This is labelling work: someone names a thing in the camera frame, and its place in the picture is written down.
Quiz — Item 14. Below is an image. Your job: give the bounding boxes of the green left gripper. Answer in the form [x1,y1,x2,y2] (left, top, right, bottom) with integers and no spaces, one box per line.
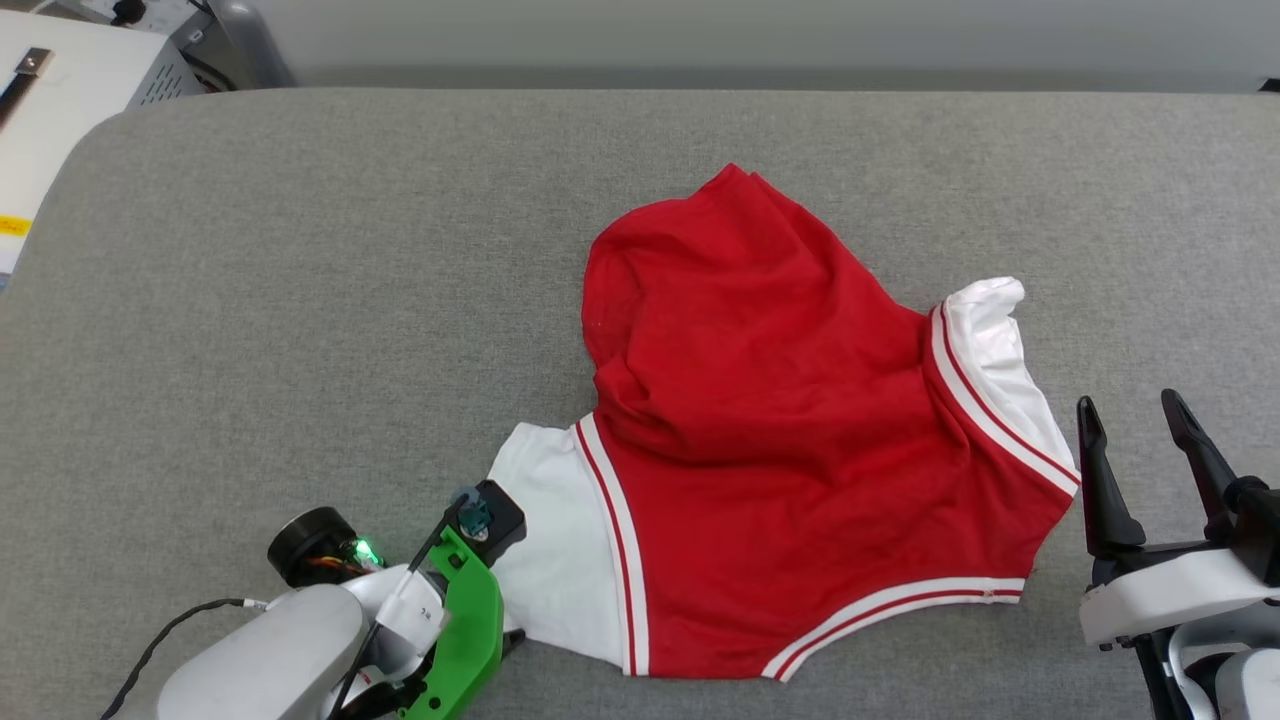
[398,527,529,720]

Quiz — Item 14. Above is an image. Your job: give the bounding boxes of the red and white sports jersey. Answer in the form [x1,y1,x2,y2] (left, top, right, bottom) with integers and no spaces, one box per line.
[487,163,1084,684]

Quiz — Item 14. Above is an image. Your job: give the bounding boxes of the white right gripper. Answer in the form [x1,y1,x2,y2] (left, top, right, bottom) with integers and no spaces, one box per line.
[1076,389,1280,649]

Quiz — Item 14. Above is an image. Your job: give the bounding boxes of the white equipment box with handle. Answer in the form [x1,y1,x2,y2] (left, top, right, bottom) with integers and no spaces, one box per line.
[0,8,207,292]

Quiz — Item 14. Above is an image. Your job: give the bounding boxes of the white power strip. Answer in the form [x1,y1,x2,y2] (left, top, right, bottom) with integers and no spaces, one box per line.
[78,0,201,28]

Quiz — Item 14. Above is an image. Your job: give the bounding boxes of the grey partition foot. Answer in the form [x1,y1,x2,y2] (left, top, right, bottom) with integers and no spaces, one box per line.
[204,0,297,92]

